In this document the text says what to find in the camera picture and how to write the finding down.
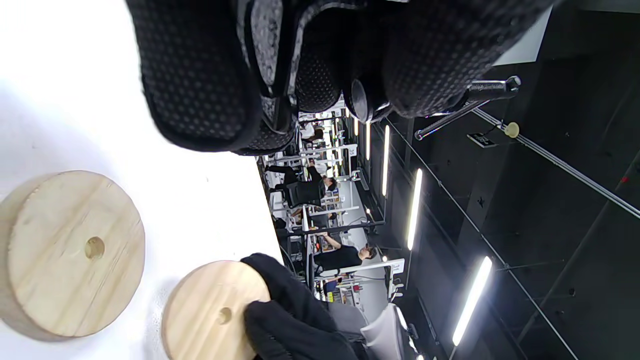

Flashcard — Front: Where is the person's left hand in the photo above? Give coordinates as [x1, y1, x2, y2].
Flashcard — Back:
[125, 0, 556, 156]

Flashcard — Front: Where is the person's right hand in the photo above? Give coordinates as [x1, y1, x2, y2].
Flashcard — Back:
[240, 252, 361, 360]

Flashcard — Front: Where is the round wooden disc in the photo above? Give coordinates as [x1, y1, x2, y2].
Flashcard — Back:
[161, 260, 272, 360]
[0, 170, 147, 342]

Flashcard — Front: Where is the dark ceiling sign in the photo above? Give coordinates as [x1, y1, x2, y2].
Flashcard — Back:
[467, 131, 498, 149]

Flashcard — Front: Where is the metal ceiling rail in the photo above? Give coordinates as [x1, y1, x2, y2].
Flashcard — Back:
[472, 107, 640, 221]

